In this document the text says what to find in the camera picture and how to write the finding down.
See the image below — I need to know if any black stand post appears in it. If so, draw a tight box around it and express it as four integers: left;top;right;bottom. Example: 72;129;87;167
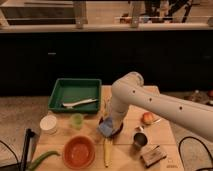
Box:
20;128;35;171

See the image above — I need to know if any black cable right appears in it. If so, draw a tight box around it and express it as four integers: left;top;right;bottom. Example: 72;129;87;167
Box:
178;136;213;171

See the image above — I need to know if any brown wooden block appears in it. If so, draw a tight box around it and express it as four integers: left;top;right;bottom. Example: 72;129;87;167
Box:
140;145;167;168

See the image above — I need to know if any red apple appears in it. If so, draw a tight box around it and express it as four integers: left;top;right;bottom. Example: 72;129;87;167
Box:
141;112;154;125

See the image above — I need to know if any white round container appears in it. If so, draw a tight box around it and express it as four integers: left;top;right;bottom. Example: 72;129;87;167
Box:
40;115;57;134

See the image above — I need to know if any blue sponge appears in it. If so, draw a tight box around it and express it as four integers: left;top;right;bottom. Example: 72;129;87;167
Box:
98;118;113;137

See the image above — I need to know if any orange red bowl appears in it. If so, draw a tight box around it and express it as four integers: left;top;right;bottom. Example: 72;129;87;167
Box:
62;135;95;170

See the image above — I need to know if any dark red bowl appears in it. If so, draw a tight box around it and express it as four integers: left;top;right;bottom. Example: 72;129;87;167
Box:
98;117;123;137

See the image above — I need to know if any white plastic utensil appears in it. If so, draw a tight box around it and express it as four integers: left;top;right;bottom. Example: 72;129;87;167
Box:
62;98;98;108

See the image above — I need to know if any green plastic tray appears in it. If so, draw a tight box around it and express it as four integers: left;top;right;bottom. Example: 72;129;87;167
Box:
48;78;102;114

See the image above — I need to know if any metal measuring cup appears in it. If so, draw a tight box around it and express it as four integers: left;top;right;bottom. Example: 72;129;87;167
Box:
133;127;148;149

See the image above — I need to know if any yellow banana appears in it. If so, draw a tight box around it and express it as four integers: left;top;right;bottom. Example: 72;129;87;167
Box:
103;138;113;167

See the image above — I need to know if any green plastic cup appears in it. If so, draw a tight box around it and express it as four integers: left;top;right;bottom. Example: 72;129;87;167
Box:
71;113;84;130

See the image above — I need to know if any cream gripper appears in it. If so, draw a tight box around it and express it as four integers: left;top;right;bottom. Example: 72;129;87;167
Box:
107;109;127;133

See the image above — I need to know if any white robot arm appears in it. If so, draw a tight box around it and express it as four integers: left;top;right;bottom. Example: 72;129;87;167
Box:
109;72;213;142

